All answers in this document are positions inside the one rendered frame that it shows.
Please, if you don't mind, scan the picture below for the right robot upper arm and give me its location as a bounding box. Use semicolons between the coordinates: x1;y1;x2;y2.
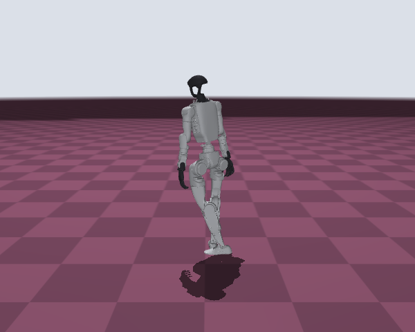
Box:
214;101;224;135

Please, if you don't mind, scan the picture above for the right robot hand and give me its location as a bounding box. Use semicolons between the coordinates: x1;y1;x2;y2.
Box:
222;151;234;176

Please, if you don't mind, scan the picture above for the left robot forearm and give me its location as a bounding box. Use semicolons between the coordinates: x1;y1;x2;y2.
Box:
177;133;189;168

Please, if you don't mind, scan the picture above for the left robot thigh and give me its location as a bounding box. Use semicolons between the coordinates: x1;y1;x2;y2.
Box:
189;159;216;212

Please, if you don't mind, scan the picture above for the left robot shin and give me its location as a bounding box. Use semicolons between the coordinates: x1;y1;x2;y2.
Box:
201;204;224;248

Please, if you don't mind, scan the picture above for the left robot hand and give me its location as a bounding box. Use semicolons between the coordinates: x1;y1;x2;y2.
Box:
178;163;188;189

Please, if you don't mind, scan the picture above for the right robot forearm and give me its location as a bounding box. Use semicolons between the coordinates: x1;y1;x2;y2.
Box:
217;130;229;158

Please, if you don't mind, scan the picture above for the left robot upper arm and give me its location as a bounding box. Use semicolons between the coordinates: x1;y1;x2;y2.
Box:
181;105;195;143

